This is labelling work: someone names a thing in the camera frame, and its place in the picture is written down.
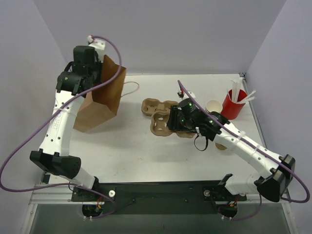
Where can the aluminium rail frame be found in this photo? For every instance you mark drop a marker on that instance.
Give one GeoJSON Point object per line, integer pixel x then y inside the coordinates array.
{"type": "Point", "coordinates": [62, 195]}

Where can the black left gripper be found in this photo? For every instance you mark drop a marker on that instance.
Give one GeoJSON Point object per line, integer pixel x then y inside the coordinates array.
{"type": "Point", "coordinates": [98, 70]}

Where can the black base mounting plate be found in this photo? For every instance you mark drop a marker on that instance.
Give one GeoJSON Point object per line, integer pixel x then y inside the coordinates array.
{"type": "Point", "coordinates": [159, 198]}

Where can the stack of paper cups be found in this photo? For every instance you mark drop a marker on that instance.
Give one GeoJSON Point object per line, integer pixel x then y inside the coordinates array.
{"type": "Point", "coordinates": [213, 106]}

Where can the brown pulp cup carrier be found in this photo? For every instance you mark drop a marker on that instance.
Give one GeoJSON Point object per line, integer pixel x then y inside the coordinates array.
{"type": "Point", "coordinates": [151, 105]}
{"type": "Point", "coordinates": [159, 126]}

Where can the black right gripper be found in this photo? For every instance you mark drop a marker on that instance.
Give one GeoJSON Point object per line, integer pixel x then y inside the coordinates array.
{"type": "Point", "coordinates": [171, 119]}

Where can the brown paper coffee cup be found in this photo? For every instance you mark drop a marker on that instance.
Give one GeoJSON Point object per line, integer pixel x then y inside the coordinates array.
{"type": "Point", "coordinates": [220, 146]}

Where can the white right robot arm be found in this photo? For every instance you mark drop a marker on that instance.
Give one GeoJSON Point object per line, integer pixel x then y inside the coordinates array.
{"type": "Point", "coordinates": [273, 172]}

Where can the red plastic cup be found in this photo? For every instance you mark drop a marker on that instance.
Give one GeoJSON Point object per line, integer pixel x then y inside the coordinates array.
{"type": "Point", "coordinates": [230, 109]}

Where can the white wrapped straws bundle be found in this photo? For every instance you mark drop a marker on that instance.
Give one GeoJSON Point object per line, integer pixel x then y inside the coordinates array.
{"type": "Point", "coordinates": [236, 88]}

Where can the brown paper bag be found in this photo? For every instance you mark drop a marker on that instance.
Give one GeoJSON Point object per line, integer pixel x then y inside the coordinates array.
{"type": "Point", "coordinates": [100, 105]}

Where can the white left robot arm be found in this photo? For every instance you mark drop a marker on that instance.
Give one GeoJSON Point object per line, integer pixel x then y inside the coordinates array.
{"type": "Point", "coordinates": [53, 155]}

